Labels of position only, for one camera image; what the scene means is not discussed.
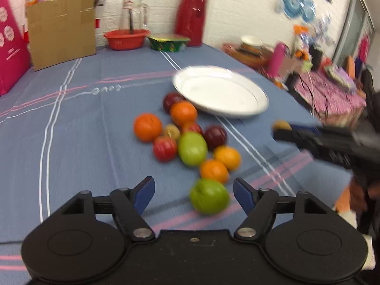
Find green apple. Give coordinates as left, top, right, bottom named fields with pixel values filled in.
left=178, top=131, right=208, bottom=167
left=189, top=178, right=230, bottom=215

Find small orange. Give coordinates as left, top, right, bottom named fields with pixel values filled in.
left=213, top=145, right=242, bottom=171
left=199, top=159, right=229, bottom=184

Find large orange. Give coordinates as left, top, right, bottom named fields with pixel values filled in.
left=133, top=113, right=162, bottom=143
left=169, top=100, right=198, bottom=127

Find dark plum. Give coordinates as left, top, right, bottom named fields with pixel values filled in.
left=204, top=125, right=227, bottom=151
left=162, top=92, right=185, bottom=113

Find brown longan fruit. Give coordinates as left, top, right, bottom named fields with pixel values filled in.
left=162, top=124, right=181, bottom=141
left=272, top=120, right=292, bottom=131

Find red apple small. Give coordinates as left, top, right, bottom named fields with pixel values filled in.
left=181, top=121, right=204, bottom=136

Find pink patterned side tablecloth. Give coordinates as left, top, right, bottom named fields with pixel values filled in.
left=294, top=72, right=366, bottom=129

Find pink thermos bottle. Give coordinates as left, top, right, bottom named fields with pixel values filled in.
left=267, top=43, right=289, bottom=78

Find blue striped tablecloth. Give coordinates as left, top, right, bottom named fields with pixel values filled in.
left=1, top=46, right=350, bottom=284

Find white ceramic plate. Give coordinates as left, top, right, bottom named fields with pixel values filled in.
left=172, top=66, right=269, bottom=119

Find stacked white bowls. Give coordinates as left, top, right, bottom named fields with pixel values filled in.
left=240, top=35, right=263, bottom=50

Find dark plum back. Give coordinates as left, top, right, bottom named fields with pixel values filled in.
left=162, top=92, right=185, bottom=113

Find blue paper fan decoration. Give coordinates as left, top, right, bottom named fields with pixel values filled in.
left=280, top=0, right=316, bottom=23

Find red plastic basin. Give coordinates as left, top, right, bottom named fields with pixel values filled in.
left=104, top=29, right=150, bottom=51

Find green foil bowl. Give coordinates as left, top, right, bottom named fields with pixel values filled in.
left=148, top=34, right=191, bottom=53

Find red thermos jug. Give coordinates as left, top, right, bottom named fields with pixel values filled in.
left=174, top=0, right=207, bottom=46

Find magenta gift bag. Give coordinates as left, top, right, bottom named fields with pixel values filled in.
left=0, top=0, right=31, bottom=95

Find cardboard box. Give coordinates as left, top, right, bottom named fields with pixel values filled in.
left=26, top=0, right=96, bottom=70

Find glass pitcher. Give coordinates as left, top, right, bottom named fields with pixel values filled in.
left=119, top=0, right=149, bottom=30

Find black straw in pitcher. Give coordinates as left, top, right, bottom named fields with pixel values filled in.
left=127, top=0, right=134, bottom=34

